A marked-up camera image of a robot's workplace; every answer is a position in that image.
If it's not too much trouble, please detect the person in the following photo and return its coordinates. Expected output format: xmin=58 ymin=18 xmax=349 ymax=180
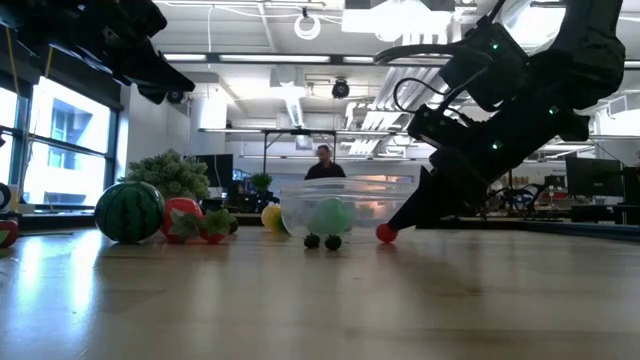
xmin=304 ymin=144 xmax=347 ymax=181

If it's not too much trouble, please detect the small tomato with green leaves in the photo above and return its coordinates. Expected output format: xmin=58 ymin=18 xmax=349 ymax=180
xmin=0 ymin=219 xmax=20 ymax=259

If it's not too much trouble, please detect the small green desk plant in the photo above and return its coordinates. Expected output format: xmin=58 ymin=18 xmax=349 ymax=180
xmin=249 ymin=172 xmax=274 ymax=194

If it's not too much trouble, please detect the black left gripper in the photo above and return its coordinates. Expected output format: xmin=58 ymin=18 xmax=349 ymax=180
xmin=74 ymin=0 xmax=196 ymax=105

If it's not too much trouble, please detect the yellow toy pineapple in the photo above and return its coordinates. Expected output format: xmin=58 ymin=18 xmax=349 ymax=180
xmin=260 ymin=203 xmax=286 ymax=234

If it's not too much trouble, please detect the red toy tomato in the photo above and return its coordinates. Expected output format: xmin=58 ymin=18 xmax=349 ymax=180
xmin=160 ymin=197 xmax=205 ymax=245

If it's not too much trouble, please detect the green toy fruit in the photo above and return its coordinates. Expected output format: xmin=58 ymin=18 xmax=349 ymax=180
xmin=305 ymin=197 xmax=354 ymax=237

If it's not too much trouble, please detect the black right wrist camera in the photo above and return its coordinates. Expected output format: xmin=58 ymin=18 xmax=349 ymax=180
xmin=407 ymin=103 xmax=474 ymax=151

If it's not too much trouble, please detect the artificial green potted plant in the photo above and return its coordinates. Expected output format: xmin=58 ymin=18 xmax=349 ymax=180
xmin=118 ymin=148 xmax=211 ymax=201

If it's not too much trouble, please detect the large glass window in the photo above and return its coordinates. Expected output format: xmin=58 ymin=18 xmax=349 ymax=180
xmin=0 ymin=74 xmax=121 ymax=211

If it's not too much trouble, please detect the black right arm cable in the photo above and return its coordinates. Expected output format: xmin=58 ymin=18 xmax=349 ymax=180
xmin=373 ymin=42 xmax=494 ymax=126

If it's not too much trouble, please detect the striped toy watermelon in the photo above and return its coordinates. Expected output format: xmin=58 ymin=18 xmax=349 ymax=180
xmin=93 ymin=180 xmax=166 ymax=245

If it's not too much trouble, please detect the long ceiling light strip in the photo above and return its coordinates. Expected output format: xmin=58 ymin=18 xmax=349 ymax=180
xmin=162 ymin=52 xmax=376 ymax=65

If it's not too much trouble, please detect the clear plastic tupperware container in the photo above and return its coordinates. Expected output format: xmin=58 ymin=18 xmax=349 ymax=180
xmin=279 ymin=175 xmax=419 ymax=239

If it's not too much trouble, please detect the black metal rig frame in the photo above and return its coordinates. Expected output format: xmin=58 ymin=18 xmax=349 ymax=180
xmin=262 ymin=128 xmax=337 ymax=174

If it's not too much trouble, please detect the white coiled cable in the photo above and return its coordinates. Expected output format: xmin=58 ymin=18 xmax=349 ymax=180
xmin=293 ymin=13 xmax=322 ymax=41

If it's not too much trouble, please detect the black aluminium table frame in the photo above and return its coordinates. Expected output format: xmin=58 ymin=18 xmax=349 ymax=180
xmin=0 ymin=209 xmax=640 ymax=244

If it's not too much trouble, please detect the black computer monitor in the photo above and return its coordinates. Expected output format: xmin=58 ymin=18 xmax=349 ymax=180
xmin=565 ymin=157 xmax=624 ymax=197
xmin=194 ymin=153 xmax=234 ymax=189
xmin=622 ymin=167 xmax=640 ymax=206

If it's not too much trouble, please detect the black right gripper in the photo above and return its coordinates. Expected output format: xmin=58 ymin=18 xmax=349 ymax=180
xmin=388 ymin=107 xmax=591 ymax=231

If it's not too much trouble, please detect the bright red toy cherry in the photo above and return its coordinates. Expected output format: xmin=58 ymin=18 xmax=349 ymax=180
xmin=375 ymin=222 xmax=400 ymax=245

